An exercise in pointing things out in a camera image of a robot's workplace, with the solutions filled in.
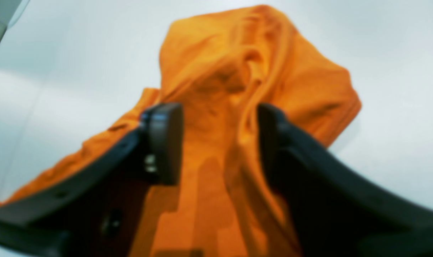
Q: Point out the orange t-shirt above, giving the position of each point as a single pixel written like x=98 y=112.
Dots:
x=220 y=66

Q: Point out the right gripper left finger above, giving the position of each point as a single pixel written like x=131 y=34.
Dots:
x=96 y=211

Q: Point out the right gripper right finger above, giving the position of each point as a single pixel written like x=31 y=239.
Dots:
x=337 y=212

